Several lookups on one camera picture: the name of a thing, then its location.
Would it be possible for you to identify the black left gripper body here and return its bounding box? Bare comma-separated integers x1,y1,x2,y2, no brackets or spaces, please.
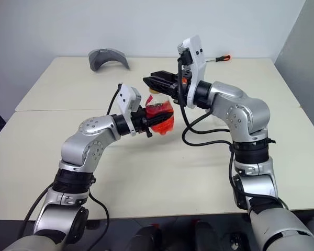
132,105,154,139

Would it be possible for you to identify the clear bottle with red drink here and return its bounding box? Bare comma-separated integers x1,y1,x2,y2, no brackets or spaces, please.
145,90,176,137

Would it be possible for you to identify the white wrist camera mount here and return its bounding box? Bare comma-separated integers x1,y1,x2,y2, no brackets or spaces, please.
176,35,207,109
117,83,142,138

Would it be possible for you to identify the orange and black screwdriver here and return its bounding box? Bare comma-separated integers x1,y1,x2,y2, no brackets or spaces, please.
205,54,232,63

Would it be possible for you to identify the dark rounded shape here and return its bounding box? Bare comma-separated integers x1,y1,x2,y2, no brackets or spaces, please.
192,220,221,251
130,224,163,251

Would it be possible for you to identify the grey curved plastic shell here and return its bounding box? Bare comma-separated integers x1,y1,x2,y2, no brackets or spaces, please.
88,48,132,72

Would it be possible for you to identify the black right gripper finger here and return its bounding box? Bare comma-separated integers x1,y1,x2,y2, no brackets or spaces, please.
142,75,177,98
151,70,177,81

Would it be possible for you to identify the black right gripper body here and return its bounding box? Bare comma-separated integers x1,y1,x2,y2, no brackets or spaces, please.
173,49,194,106

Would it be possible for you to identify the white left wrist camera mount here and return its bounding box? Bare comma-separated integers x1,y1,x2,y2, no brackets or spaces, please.
117,83,142,138

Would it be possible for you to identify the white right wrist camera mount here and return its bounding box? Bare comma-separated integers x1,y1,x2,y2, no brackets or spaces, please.
176,35,207,109

